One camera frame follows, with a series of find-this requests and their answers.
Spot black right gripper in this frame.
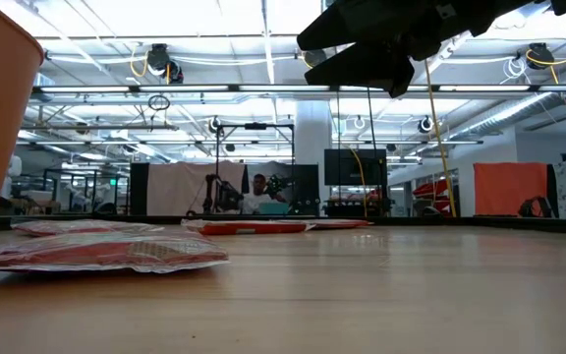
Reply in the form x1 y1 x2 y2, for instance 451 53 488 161
296 0 530 97

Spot orange plastic basket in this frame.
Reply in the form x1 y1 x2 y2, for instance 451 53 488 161
0 0 45 252

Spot white square column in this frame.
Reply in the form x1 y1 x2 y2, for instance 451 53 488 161
295 100 333 217

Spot black monitor screen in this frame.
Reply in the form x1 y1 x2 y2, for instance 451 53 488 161
323 148 388 187

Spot black partition panel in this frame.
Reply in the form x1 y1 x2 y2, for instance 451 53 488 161
129 162 150 216
292 164 321 216

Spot white curtain panel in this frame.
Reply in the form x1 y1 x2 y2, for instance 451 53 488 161
247 161 294 207

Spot red storage bins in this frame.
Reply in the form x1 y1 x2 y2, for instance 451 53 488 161
413 179 456 216

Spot long ceiling light bar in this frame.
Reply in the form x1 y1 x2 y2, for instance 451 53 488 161
17 139 483 147
31 84 566 94

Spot cluttered black cart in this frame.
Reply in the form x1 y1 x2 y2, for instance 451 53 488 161
321 191 395 218

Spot person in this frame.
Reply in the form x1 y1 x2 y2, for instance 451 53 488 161
237 173 287 216

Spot teal box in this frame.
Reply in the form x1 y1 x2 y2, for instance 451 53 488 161
257 202 292 216

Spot orange partition panel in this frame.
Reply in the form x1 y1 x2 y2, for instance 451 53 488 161
473 161 549 219

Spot beige curtain panel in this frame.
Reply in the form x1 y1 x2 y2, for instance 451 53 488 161
147 161 246 216

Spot thin black hanging cable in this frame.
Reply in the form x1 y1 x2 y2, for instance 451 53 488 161
335 90 343 198

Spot yellow hanging cable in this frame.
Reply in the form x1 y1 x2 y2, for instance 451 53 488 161
423 58 457 217

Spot black gantry frame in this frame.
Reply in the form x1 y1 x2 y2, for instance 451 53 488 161
215 122 296 217

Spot silver ceiling duct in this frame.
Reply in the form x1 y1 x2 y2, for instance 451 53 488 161
449 90 566 142

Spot black coiled cable ring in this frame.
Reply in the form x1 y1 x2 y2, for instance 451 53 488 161
147 94 171 112

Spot black cage frame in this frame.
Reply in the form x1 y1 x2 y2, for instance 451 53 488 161
41 169 131 215

